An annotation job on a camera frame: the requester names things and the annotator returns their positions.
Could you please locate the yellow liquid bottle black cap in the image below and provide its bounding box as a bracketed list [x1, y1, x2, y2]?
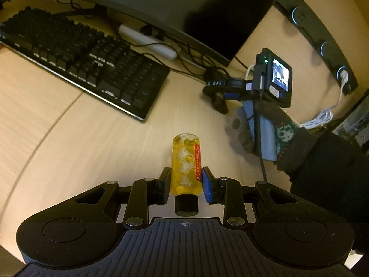
[171, 133, 202, 217]

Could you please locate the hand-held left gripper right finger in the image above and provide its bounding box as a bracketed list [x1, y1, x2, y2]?
[202, 166, 300, 231]

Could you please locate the person's right hand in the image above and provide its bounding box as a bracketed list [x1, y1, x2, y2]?
[232, 104, 318, 176]

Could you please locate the black wall socket rail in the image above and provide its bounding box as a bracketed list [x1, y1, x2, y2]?
[274, 0, 359, 94]

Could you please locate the white power strip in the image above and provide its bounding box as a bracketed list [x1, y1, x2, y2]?
[119, 24, 178, 60]

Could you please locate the black computer monitor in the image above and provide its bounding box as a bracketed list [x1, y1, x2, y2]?
[0, 0, 294, 67]

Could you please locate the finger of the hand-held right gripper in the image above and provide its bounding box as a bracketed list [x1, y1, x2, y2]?
[202, 76, 255, 93]
[220, 92, 245, 102]

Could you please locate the thin white bundled cable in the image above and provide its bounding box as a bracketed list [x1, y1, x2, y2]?
[299, 72, 351, 130]

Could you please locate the tangle of black cables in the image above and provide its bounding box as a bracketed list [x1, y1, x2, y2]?
[138, 26, 250, 79]

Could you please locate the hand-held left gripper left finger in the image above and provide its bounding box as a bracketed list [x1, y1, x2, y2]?
[75, 167, 171, 231]

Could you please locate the black mechanical keyboard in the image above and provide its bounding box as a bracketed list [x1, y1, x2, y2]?
[0, 6, 170, 121]

